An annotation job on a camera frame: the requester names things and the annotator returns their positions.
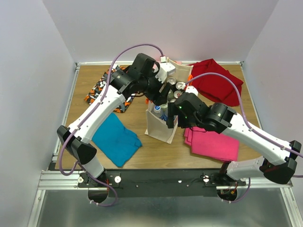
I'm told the dark red cloth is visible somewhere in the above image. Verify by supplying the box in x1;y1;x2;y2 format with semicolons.
191;59;243;107

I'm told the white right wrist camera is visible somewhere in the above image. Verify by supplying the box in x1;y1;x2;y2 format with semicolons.
185;86;198;96

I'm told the magenta folded cloth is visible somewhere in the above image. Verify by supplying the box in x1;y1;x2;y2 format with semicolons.
184;127;240;162

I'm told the orange camouflage cloth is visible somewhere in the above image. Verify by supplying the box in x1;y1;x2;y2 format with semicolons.
84;65;134;113

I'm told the Pocari Sweat bottle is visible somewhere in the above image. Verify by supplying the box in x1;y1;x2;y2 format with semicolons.
152;105;163;119
161;109;168;121

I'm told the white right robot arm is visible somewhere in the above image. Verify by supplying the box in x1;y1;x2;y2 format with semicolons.
166;92;301;185

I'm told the teal folded cloth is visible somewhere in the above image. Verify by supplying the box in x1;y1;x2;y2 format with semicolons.
92;113;142;167

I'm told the red bull can middle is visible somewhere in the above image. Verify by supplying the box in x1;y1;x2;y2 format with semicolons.
174;90;182;99

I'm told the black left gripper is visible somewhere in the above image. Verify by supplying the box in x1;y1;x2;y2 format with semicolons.
139;69;172;106

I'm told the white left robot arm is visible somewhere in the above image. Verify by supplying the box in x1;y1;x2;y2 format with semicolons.
57;53;176;187

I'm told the beige canvas tote bag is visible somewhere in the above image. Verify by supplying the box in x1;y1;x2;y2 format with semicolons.
145;58;193;144

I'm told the green glass bottle front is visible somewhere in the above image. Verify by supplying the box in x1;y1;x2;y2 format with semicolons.
161;102;169;111

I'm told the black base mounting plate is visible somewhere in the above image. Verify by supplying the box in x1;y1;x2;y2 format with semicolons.
78;168;251;198

